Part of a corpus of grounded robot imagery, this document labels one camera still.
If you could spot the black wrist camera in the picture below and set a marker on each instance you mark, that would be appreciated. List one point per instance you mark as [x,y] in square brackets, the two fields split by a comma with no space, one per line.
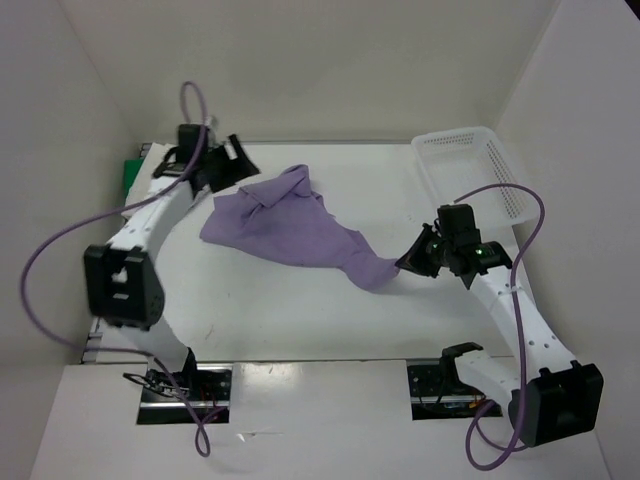
[188,136]
[456,224]

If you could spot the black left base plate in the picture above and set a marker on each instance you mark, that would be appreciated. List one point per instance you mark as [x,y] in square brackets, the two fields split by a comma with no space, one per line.
[209,395]

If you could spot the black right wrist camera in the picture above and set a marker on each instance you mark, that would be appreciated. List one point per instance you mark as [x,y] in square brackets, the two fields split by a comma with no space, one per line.
[456,224]

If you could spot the cream white t shirt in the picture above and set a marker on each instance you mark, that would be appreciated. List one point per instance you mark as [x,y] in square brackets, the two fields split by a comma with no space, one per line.
[150,175]

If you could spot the white plastic laundry basket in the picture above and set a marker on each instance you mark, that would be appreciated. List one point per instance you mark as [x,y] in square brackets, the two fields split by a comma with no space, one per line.
[455,162]

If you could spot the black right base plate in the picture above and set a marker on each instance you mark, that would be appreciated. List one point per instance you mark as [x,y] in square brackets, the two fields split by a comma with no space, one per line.
[432,397]

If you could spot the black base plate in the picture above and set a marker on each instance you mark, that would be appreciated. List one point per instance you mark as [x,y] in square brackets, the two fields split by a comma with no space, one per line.
[209,395]
[432,397]

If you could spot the lavender t shirt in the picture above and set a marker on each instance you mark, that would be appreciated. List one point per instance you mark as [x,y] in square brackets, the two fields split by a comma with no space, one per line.
[284,220]

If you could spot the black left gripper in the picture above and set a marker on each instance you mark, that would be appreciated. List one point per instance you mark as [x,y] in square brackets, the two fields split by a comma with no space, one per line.
[239,168]

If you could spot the green t shirt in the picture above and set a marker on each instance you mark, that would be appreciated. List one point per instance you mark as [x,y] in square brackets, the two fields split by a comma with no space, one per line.
[131,168]

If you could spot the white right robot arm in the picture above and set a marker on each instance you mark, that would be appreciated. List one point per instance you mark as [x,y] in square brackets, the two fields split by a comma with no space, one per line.
[549,395]

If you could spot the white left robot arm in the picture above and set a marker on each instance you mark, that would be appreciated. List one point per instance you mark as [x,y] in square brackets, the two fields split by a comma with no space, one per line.
[123,287]

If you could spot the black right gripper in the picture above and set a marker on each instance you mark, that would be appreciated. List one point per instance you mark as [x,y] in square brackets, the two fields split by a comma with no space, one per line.
[413,259]

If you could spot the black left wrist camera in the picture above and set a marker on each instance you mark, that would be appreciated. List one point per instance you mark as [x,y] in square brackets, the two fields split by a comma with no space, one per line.
[188,136]

